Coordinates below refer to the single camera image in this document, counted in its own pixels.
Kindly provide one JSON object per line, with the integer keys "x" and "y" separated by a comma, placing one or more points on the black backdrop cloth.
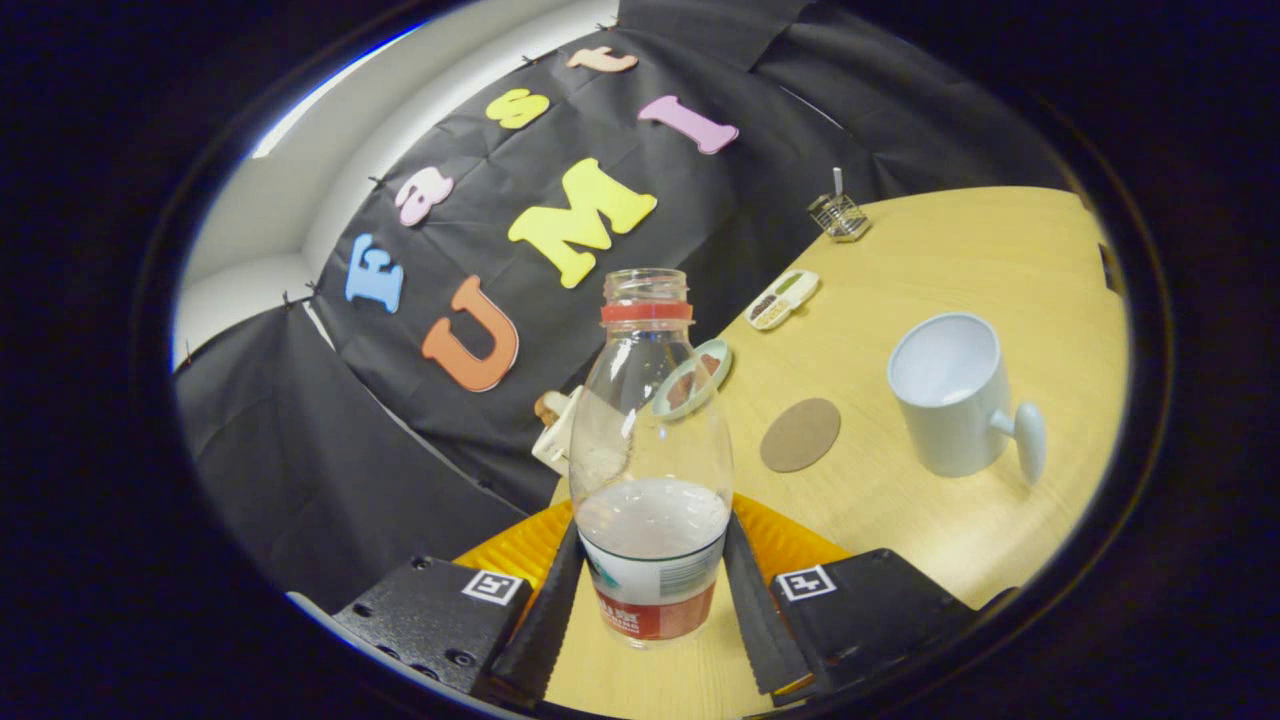
{"x": 300, "y": 450}

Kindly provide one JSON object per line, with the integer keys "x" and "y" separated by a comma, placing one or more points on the clear plastic bottle red label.
{"x": 650, "y": 560}

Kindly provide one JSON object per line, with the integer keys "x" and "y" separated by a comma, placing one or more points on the bread slice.
{"x": 546, "y": 408}

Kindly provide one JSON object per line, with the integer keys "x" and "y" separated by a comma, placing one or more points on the pale green plate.
{"x": 718, "y": 352}

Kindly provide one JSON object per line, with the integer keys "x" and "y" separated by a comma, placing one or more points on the white divided dish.
{"x": 785, "y": 298}

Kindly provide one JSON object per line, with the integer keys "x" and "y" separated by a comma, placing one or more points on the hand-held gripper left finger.
{"x": 545, "y": 620}

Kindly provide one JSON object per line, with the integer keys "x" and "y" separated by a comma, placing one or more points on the white toaster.
{"x": 555, "y": 445}

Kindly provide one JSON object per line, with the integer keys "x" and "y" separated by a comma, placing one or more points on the white cup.
{"x": 950, "y": 420}

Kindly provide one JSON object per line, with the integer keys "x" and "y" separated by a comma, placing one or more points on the brown round coaster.
{"x": 800, "y": 435}

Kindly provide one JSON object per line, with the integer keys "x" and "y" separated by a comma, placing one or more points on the brown meat piece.
{"x": 710, "y": 366}
{"x": 684, "y": 390}

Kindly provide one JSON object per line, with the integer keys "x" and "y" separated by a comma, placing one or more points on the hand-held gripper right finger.
{"x": 765, "y": 630}

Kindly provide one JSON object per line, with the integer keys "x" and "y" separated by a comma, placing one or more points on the silver utensil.
{"x": 838, "y": 180}

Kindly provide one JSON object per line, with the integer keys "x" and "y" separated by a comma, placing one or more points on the wooden table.
{"x": 900, "y": 540}

